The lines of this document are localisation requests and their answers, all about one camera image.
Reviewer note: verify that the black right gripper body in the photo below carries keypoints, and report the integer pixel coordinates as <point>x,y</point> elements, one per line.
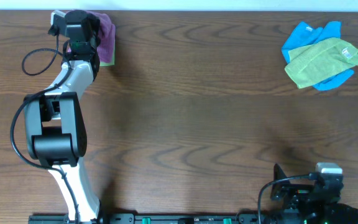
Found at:
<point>282,189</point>

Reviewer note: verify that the purple cloth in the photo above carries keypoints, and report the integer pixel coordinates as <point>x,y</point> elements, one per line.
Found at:
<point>106,33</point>

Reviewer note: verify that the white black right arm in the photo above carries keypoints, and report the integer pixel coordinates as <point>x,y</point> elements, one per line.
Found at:
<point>311,212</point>

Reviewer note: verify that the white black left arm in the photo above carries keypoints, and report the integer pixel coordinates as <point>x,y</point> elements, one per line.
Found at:
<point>56,134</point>

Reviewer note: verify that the blue cloth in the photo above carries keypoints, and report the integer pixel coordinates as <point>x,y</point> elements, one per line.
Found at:
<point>302,35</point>

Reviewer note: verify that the folded green cloth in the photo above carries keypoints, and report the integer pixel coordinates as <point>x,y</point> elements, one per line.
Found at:
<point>110,63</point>

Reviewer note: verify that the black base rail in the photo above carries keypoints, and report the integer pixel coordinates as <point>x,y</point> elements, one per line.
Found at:
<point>128,218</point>

